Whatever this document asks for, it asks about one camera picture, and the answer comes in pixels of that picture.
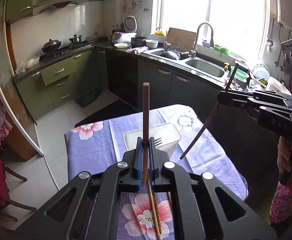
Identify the white plastic utensil holder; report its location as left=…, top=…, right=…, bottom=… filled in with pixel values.
left=123, top=122, right=182, bottom=160

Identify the chrome kitchen faucet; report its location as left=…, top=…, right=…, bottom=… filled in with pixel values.
left=189, top=22, right=214, bottom=58

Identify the purple floral tablecloth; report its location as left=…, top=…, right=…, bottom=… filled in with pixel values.
left=64, top=103, right=249, bottom=240

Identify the white rice cooker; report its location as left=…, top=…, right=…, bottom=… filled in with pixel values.
left=111, top=31, right=131, bottom=44

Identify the stainless steel sink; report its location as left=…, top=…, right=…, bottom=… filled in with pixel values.
left=185, top=59, right=228, bottom=78

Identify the white bowl on counter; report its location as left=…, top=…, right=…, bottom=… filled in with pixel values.
left=145, top=39, right=158, bottom=49

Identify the person's right hand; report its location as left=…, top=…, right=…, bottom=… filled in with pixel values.
left=277, top=137, right=292, bottom=173

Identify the black wok with lid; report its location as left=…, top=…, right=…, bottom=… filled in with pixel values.
left=41, top=39, right=61, bottom=54

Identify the brown wooden chopstick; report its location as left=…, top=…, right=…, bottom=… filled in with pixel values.
left=142, top=82, right=150, bottom=185

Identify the small steel pot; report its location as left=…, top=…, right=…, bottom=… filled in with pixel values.
left=69, top=34, right=82, bottom=44

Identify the wooden cutting board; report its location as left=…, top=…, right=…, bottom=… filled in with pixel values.
left=167, top=28, right=196, bottom=51

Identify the light bamboo chopstick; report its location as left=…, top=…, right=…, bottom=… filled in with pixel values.
left=147, top=178, right=161, bottom=240

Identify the reddish brown chopstick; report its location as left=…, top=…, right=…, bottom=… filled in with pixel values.
left=152, top=192, right=162, bottom=235

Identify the black plastic fork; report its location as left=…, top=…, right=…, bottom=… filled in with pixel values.
left=154, top=138, right=162, bottom=146

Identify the green drawer cabinet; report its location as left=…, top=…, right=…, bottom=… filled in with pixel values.
left=41, top=57, right=79, bottom=108

